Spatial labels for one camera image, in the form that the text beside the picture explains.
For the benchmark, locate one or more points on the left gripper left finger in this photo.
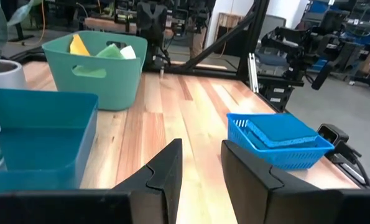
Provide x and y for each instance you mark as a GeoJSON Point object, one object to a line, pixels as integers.
{"type": "Point", "coordinates": [110, 199]}

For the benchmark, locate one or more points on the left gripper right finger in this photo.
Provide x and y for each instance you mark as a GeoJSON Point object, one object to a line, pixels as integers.
{"type": "Point", "coordinates": [281, 199]}

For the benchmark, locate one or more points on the dark blue cloth piece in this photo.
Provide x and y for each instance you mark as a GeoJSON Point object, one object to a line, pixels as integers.
{"type": "Point", "coordinates": [281, 129]}

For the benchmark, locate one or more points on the green cloth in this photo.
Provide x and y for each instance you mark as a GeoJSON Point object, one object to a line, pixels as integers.
{"type": "Point", "coordinates": [110, 52]}

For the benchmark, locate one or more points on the white cloth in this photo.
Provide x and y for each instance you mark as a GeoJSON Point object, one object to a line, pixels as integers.
{"type": "Point", "coordinates": [128, 52]}

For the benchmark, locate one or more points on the yellow cloth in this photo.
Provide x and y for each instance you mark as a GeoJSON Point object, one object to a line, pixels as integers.
{"type": "Point", "coordinates": [78, 46]}

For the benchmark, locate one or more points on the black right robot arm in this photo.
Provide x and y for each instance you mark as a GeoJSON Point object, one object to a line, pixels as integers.
{"type": "Point", "coordinates": [152, 28]}

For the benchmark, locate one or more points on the blue slotted plastic basket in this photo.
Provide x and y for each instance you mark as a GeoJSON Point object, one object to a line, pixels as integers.
{"type": "Point", "coordinates": [284, 157]}

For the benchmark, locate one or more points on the dark blue plastic tray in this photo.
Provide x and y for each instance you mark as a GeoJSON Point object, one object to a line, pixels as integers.
{"type": "Point", "coordinates": [41, 146]}

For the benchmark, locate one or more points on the teal plastic bin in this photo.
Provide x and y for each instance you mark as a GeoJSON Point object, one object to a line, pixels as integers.
{"type": "Point", "coordinates": [110, 87]}

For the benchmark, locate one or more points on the black room workstation robot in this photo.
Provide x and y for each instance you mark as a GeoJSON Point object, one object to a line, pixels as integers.
{"type": "Point", "coordinates": [296, 49]}

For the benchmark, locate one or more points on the green plant in white pot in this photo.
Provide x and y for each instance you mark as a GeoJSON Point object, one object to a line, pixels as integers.
{"type": "Point", "coordinates": [1, 74]}

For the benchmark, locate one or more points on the brown wooden board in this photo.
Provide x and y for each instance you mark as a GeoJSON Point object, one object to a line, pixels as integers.
{"type": "Point", "coordinates": [229, 25]}

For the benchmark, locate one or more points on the white building pillar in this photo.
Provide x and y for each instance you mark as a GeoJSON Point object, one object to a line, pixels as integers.
{"type": "Point", "coordinates": [234, 9]}

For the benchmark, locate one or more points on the small black camera box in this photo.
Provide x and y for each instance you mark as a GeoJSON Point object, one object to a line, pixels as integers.
{"type": "Point", "coordinates": [332, 135]}

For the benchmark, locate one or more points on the silver metal bracket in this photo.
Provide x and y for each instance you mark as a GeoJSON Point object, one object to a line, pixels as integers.
{"type": "Point", "coordinates": [253, 73]}

